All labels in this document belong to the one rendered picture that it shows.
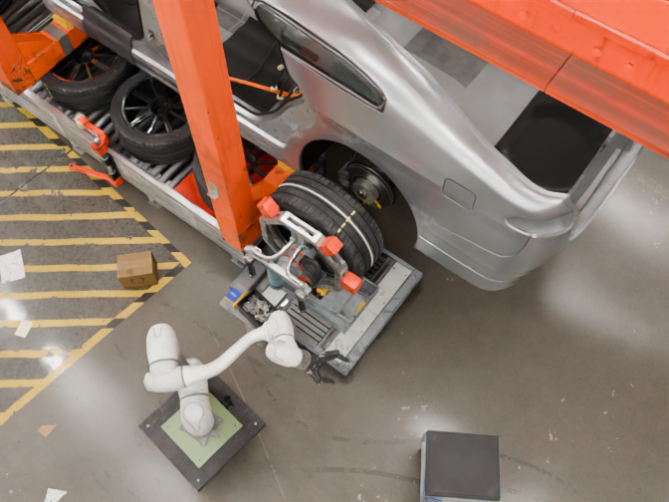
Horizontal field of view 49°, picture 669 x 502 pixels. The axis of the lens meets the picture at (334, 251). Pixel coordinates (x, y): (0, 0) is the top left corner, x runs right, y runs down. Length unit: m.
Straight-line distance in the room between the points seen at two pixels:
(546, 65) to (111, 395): 3.53
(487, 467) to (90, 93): 3.44
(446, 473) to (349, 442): 0.65
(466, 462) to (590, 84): 2.68
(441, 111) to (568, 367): 2.09
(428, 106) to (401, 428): 2.02
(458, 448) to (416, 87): 1.95
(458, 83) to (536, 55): 2.53
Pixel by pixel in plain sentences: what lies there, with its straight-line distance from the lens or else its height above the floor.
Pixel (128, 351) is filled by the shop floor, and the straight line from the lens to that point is 4.78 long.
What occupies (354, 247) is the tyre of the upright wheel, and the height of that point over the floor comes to 1.05.
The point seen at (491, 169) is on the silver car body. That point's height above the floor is 1.68.
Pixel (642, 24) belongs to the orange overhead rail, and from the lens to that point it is 1.33.
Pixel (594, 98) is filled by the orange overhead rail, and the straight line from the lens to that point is 1.82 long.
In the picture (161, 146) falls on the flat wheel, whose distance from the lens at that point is 4.85.
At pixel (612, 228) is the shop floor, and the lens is 5.29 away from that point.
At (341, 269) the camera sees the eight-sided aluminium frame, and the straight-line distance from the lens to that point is 3.74.
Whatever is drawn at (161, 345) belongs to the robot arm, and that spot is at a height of 1.16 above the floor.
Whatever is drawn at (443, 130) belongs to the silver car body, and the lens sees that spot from 3.28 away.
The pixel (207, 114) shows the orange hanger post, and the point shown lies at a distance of 3.23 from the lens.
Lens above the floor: 4.33
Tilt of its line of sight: 63 degrees down
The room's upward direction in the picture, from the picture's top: straight up
